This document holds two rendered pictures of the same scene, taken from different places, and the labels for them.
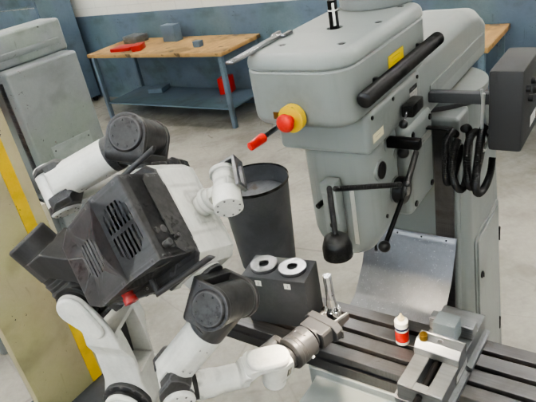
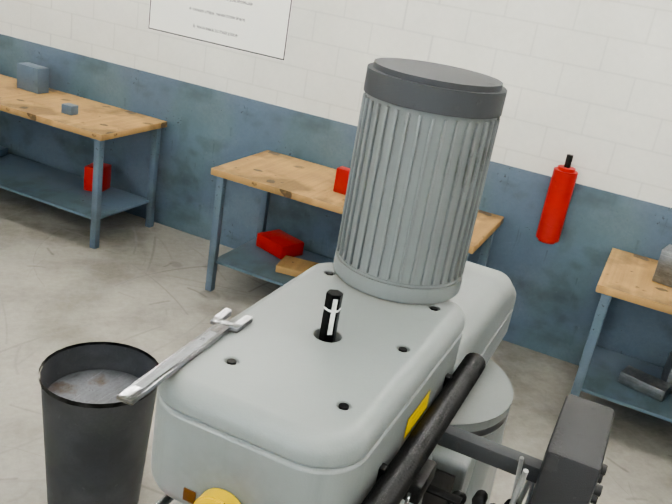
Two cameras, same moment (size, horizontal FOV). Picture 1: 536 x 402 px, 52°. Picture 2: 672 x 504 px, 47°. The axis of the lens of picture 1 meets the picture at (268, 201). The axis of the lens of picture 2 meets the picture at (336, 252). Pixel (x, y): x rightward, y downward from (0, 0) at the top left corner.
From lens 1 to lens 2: 0.48 m
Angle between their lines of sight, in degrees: 17
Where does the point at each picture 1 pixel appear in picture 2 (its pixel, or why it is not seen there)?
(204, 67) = (70, 141)
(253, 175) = (103, 360)
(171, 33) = (32, 80)
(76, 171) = not seen: outside the picture
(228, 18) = (126, 86)
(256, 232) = (84, 460)
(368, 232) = not seen: outside the picture
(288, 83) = (228, 456)
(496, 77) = (555, 463)
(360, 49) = (375, 429)
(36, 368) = not seen: outside the picture
